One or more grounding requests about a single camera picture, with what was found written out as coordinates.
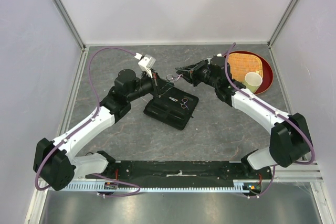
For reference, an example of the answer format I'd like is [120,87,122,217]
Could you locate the silver thinning scissors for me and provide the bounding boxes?
[169,97,189,110]

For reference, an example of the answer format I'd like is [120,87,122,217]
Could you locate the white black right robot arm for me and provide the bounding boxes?
[176,56,313,179]

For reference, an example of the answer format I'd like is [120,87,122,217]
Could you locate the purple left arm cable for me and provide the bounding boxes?
[35,46,142,198]

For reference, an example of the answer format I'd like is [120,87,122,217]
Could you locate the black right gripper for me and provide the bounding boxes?
[176,59,219,88]

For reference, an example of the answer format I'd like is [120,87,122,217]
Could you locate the silver hair scissors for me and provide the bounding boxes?
[166,74,183,82]

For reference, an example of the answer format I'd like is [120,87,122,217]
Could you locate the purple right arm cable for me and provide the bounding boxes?
[223,42,316,200]

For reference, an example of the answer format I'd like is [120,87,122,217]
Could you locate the black zippered tool case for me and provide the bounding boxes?
[143,87,199,131]

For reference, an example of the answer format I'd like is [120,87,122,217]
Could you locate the aluminium front frame rail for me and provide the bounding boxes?
[40,155,322,189]

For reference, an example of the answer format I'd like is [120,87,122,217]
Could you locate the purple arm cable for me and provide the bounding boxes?
[35,46,142,198]
[223,42,316,200]

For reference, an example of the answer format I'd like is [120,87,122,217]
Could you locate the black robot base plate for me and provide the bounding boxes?
[101,161,272,187]

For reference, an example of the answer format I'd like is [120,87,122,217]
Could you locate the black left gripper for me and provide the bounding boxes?
[127,68,174,102]

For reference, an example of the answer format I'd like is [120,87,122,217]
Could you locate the blue slotted cable duct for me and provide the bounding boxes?
[62,179,261,194]

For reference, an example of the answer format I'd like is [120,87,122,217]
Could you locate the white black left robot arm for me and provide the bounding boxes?
[33,69,174,190]

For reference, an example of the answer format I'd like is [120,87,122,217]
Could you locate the round red lacquer tray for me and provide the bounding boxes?
[228,51,274,94]

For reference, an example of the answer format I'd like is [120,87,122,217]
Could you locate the woven bamboo basket tray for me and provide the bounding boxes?
[228,52,263,82]

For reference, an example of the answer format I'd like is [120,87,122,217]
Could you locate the yellow-green ceramic mug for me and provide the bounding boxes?
[243,71,262,93]

